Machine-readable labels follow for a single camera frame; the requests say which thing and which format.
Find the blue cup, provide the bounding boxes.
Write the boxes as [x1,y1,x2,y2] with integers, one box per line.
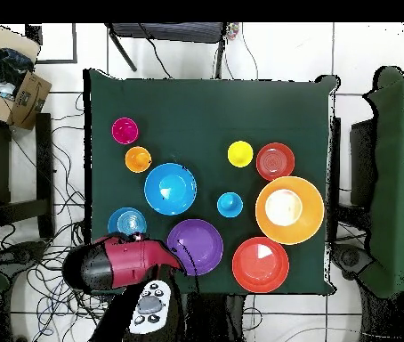
[216,191,245,219]

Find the deep blue bowl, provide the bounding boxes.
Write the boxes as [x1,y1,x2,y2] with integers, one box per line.
[143,162,198,216]

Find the yellow cup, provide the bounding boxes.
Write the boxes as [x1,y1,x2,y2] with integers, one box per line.
[227,140,255,168]

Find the purple bowl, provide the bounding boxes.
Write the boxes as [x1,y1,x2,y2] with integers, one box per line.
[166,218,224,277]

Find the orange cup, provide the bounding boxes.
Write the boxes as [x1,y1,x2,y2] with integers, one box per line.
[124,145,152,175]

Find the dark green table cloth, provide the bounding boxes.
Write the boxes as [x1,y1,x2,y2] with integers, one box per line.
[83,68,340,296]

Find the small red-orange bowl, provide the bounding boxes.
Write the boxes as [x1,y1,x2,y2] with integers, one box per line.
[255,142,296,182]

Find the small teal bowl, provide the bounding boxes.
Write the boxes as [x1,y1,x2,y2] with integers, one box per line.
[107,207,149,238]

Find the pink cup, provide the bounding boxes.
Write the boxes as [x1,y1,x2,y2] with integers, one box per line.
[111,117,140,145]

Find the wide red-orange bowl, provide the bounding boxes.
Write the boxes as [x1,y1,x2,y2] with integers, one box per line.
[231,236,291,294]

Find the large yellow bowl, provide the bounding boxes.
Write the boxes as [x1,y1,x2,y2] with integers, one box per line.
[255,175,326,246]

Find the colourful small toy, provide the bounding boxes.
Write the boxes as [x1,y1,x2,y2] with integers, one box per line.
[225,22,241,41]

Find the black stool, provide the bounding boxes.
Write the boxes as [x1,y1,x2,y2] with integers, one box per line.
[0,112,56,240]

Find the brown cardboard box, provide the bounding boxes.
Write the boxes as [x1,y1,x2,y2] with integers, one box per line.
[0,70,53,131]

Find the black bag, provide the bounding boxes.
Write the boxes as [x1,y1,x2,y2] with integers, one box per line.
[0,47,36,86]

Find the beige cardboard sheet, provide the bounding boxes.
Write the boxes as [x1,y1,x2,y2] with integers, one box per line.
[0,24,41,63]

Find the black pedestal foot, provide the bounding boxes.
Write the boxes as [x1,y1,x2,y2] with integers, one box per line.
[330,243,375,281]
[0,240,48,277]

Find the tangle of cables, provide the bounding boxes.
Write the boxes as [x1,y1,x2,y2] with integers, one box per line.
[0,92,117,342]

